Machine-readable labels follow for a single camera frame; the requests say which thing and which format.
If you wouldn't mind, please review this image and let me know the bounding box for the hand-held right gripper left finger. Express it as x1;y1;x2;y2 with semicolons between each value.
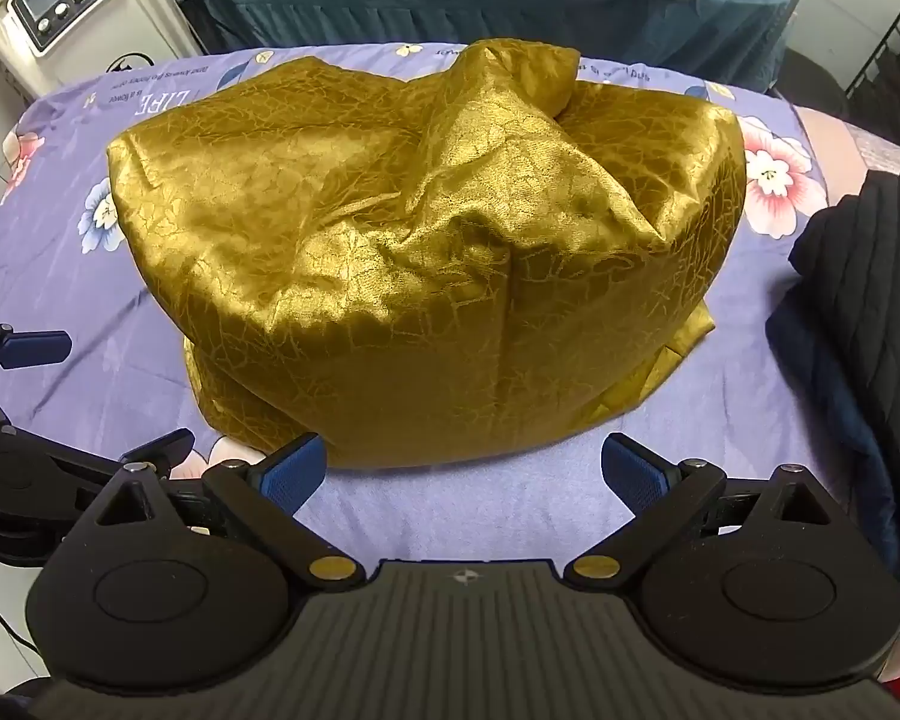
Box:
82;433;368;590

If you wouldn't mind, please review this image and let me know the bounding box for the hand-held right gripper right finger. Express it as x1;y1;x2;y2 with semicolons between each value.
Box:
562;431;841;590

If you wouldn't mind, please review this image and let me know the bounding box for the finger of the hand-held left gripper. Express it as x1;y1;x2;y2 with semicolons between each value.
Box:
41;427;197;497
0;306;74;391

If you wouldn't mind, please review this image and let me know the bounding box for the shiny gold cloth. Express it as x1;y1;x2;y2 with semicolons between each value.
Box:
106;37;748;470

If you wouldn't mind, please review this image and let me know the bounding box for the black jacket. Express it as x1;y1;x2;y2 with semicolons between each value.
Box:
765;157;900;643

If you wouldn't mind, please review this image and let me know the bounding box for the purple floral bedsheet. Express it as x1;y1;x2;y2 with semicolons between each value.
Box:
0;41;900;565

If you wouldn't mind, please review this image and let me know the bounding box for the pink grey cloth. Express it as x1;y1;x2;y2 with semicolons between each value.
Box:
795;105;900;197

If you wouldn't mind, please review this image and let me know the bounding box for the teal bedding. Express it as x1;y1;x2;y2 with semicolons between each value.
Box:
180;0;805;91

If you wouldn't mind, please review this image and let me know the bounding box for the thin black cable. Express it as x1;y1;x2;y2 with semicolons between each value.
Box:
0;598;40;650

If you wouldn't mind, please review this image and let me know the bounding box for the black wire rack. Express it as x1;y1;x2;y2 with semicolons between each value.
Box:
844;0;900;145

